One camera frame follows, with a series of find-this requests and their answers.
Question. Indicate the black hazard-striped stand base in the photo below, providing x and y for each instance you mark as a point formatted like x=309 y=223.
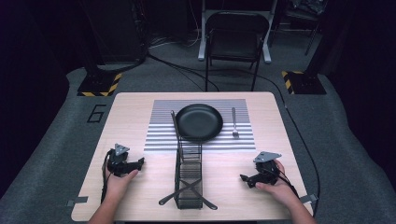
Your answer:
x=98 y=84
x=306 y=82

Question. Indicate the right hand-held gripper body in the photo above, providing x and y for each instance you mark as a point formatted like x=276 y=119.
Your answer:
x=267 y=174

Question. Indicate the grey tape strip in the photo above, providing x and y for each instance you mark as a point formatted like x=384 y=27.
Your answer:
x=77 y=201
x=309 y=198

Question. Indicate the person's right hand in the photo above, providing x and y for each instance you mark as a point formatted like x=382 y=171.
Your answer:
x=281 y=188

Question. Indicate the black equipment cabinet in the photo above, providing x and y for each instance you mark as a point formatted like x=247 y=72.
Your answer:
x=123 y=31

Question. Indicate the silver metal fork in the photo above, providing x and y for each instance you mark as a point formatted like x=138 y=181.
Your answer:
x=234 y=121

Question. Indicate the person's left hand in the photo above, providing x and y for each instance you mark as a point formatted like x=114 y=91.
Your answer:
x=116 y=186

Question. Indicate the white metal desk frame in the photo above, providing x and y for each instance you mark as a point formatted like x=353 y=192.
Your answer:
x=202 y=37

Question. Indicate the black folding chair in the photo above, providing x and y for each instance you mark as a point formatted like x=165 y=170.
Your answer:
x=233 y=43

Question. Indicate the grey striped placemat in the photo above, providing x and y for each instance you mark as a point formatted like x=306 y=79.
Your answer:
x=158 y=124

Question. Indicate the black round plate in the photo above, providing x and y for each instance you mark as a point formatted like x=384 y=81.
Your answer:
x=199 y=122

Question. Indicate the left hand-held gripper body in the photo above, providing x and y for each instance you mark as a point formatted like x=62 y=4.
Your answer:
x=117 y=161

